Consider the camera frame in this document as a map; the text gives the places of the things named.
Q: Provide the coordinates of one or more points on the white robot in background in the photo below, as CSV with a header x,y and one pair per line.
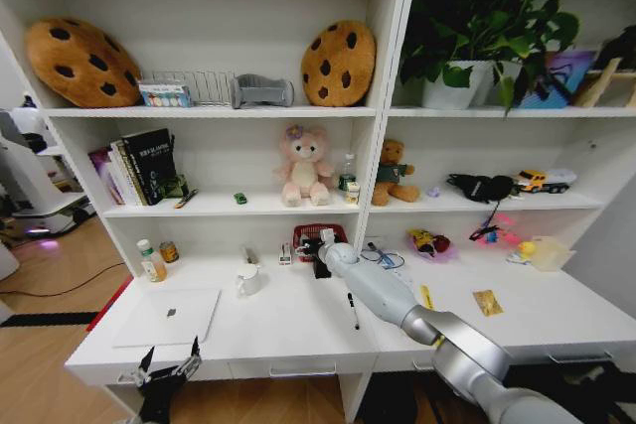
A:
x,y
35,181

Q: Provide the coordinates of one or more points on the small brown cookie pillow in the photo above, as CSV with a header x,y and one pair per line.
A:
x,y
339,64

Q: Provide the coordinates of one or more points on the box with coloured dots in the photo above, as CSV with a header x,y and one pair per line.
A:
x,y
164,95

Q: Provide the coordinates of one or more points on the yellow rubber duck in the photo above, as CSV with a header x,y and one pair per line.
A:
x,y
525,247

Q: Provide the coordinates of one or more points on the yellow white toy truck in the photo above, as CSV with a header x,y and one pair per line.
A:
x,y
544,180

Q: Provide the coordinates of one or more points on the white plant pot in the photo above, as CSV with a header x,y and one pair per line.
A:
x,y
454,85

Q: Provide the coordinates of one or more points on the white paperback book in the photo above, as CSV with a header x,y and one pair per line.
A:
x,y
123,173

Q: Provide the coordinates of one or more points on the translucent plastic container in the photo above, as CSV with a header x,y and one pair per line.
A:
x,y
549,252

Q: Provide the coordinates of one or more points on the yellow purple plush toy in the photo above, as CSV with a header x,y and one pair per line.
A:
x,y
431,244

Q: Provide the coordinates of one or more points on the wooden stand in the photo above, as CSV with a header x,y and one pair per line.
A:
x,y
603,84

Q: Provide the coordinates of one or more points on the pink black sunglasses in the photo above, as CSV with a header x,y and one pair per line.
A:
x,y
489,233

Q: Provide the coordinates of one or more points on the brown teddy bear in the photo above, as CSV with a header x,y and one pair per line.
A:
x,y
392,176

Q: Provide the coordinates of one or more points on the green leafy plant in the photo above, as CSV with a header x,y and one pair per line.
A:
x,y
497,12

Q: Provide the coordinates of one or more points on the silver laptop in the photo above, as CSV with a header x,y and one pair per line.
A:
x,y
169,317

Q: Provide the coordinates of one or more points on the red mesh basket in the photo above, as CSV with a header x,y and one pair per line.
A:
x,y
310,233

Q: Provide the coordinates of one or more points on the black cap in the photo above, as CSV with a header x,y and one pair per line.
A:
x,y
479,186

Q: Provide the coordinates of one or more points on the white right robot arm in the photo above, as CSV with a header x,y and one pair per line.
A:
x,y
392,297

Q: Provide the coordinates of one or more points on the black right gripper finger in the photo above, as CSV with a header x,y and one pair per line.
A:
x,y
302,251

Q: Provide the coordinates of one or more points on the yellow strip packet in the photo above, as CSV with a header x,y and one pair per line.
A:
x,y
427,296

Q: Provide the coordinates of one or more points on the white red small box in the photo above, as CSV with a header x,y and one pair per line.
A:
x,y
284,253

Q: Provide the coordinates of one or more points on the black hardcover book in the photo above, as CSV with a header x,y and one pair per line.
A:
x,y
149,166

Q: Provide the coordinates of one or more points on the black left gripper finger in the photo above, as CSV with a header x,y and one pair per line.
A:
x,y
195,352
147,358

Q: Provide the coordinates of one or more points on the pink plush bear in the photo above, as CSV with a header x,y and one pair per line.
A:
x,y
304,168

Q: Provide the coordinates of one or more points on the orange juice bottle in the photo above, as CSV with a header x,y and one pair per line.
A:
x,y
152,262

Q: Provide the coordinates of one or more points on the green patterned booklet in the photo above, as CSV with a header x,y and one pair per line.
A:
x,y
175,188

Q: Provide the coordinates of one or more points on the clear green-label water bottle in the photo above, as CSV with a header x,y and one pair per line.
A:
x,y
347,175

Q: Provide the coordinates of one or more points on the green toy car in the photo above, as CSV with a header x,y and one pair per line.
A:
x,y
240,197

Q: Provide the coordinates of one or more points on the small white jar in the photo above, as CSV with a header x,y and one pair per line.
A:
x,y
352,193

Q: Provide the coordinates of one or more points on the purple book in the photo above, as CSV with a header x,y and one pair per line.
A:
x,y
105,176

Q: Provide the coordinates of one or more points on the white mug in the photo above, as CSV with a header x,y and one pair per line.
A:
x,y
250,279

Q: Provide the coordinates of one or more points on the gold foil packet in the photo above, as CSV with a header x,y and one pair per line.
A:
x,y
488,303

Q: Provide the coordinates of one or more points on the black marker pen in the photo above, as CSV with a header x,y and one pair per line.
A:
x,y
353,311

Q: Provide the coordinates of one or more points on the yellow tin can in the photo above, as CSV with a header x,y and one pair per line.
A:
x,y
169,251

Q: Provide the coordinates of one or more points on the blue purple picture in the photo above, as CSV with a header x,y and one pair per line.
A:
x,y
559,79

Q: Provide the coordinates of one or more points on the small lilac trinket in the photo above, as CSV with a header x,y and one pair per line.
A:
x,y
433,191

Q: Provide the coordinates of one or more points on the white shelving desk unit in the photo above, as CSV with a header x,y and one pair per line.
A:
x,y
318,146

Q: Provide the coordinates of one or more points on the large brown cookie pillow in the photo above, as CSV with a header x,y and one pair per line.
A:
x,y
79,62

